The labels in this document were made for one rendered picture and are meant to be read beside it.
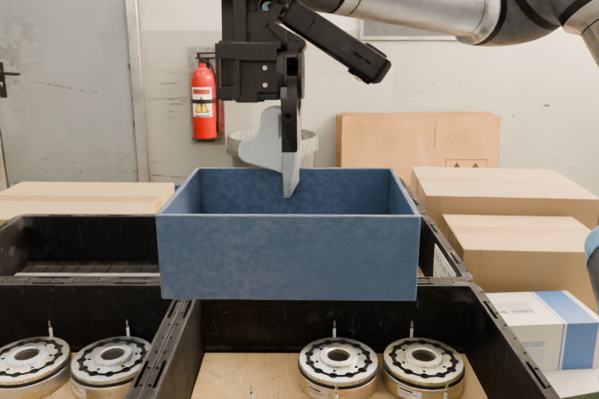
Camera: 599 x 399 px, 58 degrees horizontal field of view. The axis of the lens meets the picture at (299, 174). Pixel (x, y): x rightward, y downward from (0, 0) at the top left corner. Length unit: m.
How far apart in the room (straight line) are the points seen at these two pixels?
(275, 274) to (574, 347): 0.75
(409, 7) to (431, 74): 2.95
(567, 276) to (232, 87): 0.86
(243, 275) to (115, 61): 3.45
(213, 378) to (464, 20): 0.61
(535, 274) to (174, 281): 0.86
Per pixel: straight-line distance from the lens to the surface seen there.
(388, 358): 0.74
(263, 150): 0.53
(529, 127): 3.94
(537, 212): 1.39
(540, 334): 1.04
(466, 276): 0.82
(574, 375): 1.09
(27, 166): 4.21
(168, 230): 0.42
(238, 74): 0.51
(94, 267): 1.13
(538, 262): 1.17
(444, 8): 0.80
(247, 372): 0.77
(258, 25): 0.54
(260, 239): 0.41
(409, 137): 3.56
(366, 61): 0.52
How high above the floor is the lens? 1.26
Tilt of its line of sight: 14 degrees down
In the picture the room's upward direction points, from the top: straight up
